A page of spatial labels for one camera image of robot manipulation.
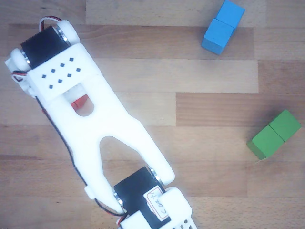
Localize long red block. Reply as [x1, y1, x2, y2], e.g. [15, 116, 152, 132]
[71, 94, 89, 111]

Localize long blue block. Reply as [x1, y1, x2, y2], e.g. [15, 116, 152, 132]
[201, 0, 246, 56]

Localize long green block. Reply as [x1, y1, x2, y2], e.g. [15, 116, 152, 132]
[246, 109, 302, 161]

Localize white handwritten label sticker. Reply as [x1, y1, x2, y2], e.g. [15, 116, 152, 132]
[143, 185, 171, 221]

